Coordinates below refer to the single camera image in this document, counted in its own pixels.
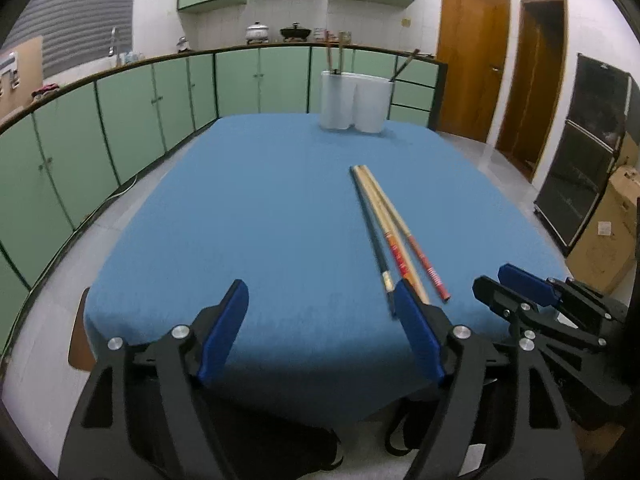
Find white double utensil holder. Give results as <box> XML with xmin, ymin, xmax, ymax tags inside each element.
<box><xmin>320</xmin><ymin>70</ymin><xmax>394</xmax><ymax>134</ymax></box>

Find brown wooden door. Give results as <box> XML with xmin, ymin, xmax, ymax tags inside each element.
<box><xmin>437</xmin><ymin>0</ymin><xmax>511</xmax><ymax>142</ymax></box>

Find black chopstick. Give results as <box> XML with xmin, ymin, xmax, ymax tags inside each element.
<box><xmin>390</xmin><ymin>48</ymin><xmax>420</xmax><ymax>82</ymax></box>
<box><xmin>349</xmin><ymin>166</ymin><xmax>396</xmax><ymax>318</ymax></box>

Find open wooden doorway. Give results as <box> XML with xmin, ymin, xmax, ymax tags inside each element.
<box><xmin>496</xmin><ymin>0</ymin><xmax>568</xmax><ymax>180</ymax></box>

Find chrome kitchen faucet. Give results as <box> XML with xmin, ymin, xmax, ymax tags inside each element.
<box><xmin>108</xmin><ymin>26</ymin><xmax>120</xmax><ymax>67</ymax></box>

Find grey window blind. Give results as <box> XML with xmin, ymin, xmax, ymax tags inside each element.
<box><xmin>2</xmin><ymin>0</ymin><xmax>134</xmax><ymax>77</ymax></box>

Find red cloth on counter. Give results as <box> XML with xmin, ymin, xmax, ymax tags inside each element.
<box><xmin>32</xmin><ymin>84</ymin><xmax>60</xmax><ymax>102</ymax></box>

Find cardboard board with device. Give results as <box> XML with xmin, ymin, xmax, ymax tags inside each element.
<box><xmin>0</xmin><ymin>36</ymin><xmax>43</xmax><ymax>120</ymax></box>

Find black wok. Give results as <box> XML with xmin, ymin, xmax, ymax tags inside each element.
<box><xmin>280</xmin><ymin>22</ymin><xmax>312</xmax><ymax>42</ymax></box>

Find black glass cabinet appliance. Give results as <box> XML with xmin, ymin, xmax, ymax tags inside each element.
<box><xmin>534</xmin><ymin>53</ymin><xmax>639</xmax><ymax>255</ymax></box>

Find brown cardboard box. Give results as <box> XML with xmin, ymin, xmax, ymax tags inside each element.
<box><xmin>564</xmin><ymin>164</ymin><xmax>640</xmax><ymax>296</ymax></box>

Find green lower kitchen cabinets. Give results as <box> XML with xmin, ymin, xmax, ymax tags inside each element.
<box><xmin>1</xmin><ymin>51</ymin><xmax>452</xmax><ymax>346</ymax></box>

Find white pot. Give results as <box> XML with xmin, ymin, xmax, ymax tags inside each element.
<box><xmin>245</xmin><ymin>22</ymin><xmax>269</xmax><ymax>44</ymax></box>

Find blue tablecloth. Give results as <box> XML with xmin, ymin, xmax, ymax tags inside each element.
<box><xmin>85</xmin><ymin>114</ymin><xmax>567</xmax><ymax>424</ymax></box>

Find plain bamboo chopstick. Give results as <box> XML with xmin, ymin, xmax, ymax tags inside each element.
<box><xmin>336</xmin><ymin>32</ymin><xmax>346</xmax><ymax>75</ymax></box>

